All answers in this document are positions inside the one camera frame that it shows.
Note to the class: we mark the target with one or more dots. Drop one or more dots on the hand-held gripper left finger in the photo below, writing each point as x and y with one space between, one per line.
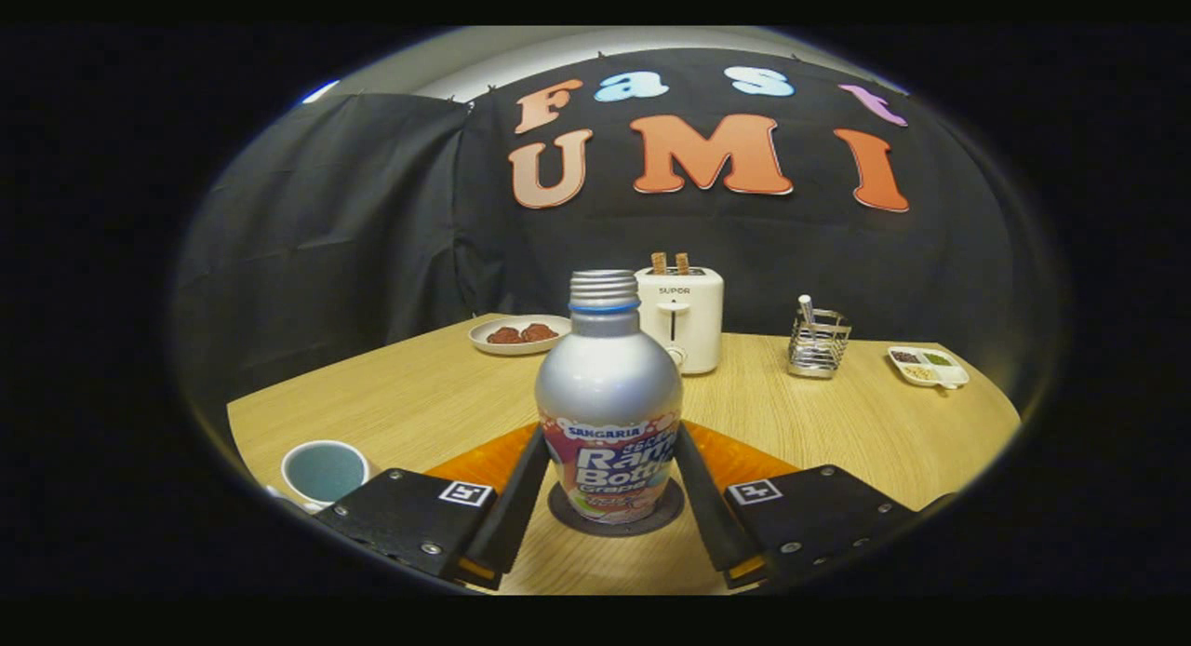
516 525

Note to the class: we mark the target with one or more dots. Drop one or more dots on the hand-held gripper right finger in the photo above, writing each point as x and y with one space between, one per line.
707 516

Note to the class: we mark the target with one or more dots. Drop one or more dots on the dark brown round coaster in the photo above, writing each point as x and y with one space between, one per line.
563 520

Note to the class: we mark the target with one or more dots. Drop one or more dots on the silver aluminium juice bottle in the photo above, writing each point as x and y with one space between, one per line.
609 376

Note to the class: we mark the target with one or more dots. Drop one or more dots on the white cup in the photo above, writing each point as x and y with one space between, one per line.
326 474

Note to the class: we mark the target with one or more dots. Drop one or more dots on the wooden table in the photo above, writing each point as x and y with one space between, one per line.
447 395

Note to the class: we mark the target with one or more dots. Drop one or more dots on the white oval plate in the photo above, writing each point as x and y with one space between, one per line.
484 343

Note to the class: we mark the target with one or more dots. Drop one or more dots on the brown food piece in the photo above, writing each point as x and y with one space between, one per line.
504 336
540 332

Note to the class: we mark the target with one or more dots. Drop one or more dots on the white toaster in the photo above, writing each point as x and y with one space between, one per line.
693 320

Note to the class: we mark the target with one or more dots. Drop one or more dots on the white divided condiment dish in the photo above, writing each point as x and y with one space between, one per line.
929 367

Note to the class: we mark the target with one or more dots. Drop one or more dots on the black backdrop cloth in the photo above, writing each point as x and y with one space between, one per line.
326 236

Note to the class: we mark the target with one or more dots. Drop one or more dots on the ceiling light panel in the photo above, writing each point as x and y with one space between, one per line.
321 91

